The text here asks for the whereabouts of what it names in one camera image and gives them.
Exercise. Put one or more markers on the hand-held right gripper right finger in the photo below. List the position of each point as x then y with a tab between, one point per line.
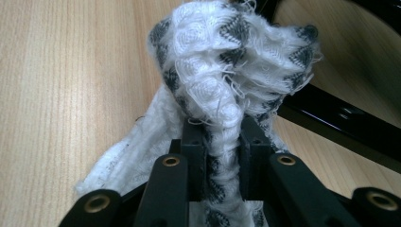
252	157

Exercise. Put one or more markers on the black wavy tray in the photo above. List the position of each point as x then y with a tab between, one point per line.
331	119

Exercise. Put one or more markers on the white grey patterned cloth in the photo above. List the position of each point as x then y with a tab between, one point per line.
220	69

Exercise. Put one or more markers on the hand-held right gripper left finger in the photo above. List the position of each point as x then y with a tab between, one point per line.
195	157

